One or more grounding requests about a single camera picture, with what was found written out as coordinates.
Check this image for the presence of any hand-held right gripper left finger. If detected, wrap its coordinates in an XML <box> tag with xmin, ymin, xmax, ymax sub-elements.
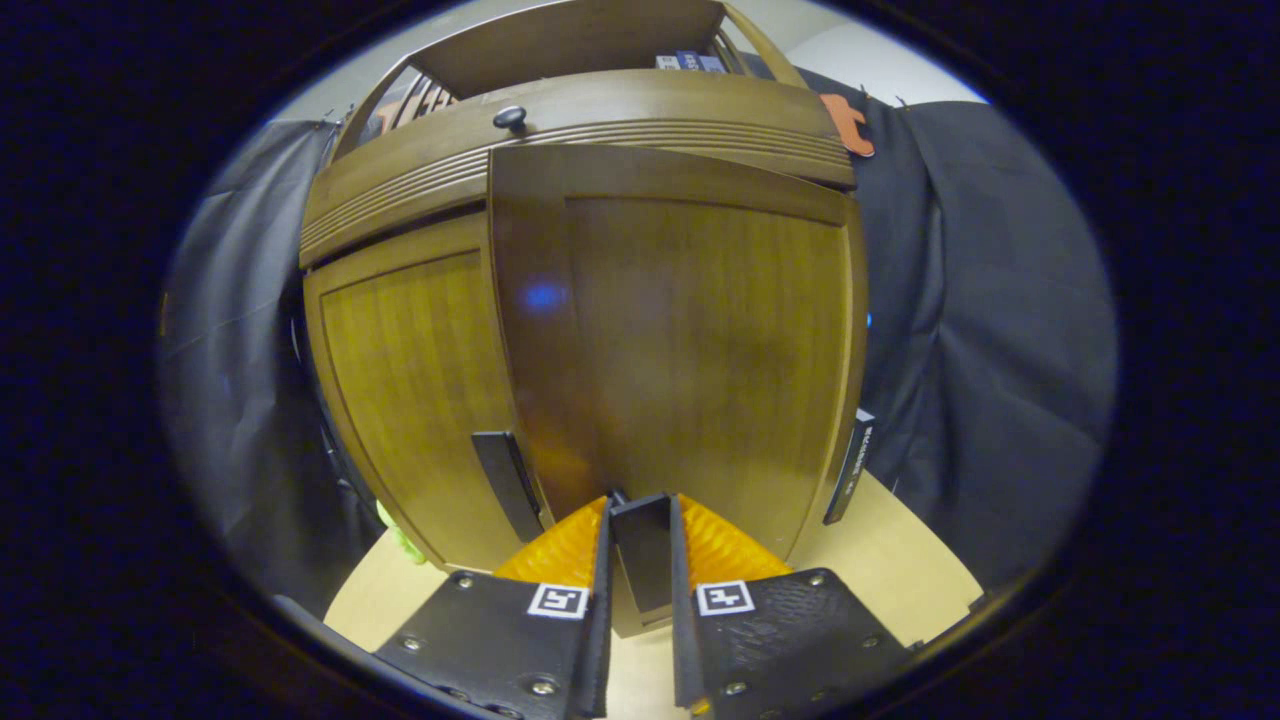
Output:
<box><xmin>375</xmin><ymin>495</ymin><xmax>613</xmax><ymax>720</ymax></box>

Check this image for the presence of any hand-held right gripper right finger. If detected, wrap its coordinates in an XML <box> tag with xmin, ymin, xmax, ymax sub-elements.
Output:
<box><xmin>668</xmin><ymin>492</ymin><xmax>916</xmax><ymax>719</ymax></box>

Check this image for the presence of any black door handle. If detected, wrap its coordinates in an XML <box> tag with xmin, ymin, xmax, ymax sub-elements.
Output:
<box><xmin>610</xmin><ymin>492</ymin><xmax>673</xmax><ymax>613</ymax></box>
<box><xmin>472</xmin><ymin>430</ymin><xmax>546</xmax><ymax>544</ymax></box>

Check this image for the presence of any wooden double-door shoe cabinet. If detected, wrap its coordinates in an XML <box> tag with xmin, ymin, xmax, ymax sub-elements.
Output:
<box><xmin>298</xmin><ymin>0</ymin><xmax>881</xmax><ymax>641</ymax></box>

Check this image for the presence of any light green fuzzy item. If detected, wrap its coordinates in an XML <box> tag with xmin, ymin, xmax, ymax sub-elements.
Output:
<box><xmin>376</xmin><ymin>500</ymin><xmax>428</xmax><ymax>566</ymax></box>

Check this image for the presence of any wooden drawer front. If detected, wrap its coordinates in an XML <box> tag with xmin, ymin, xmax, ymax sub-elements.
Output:
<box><xmin>300</xmin><ymin>68</ymin><xmax>859</xmax><ymax>269</ymax></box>

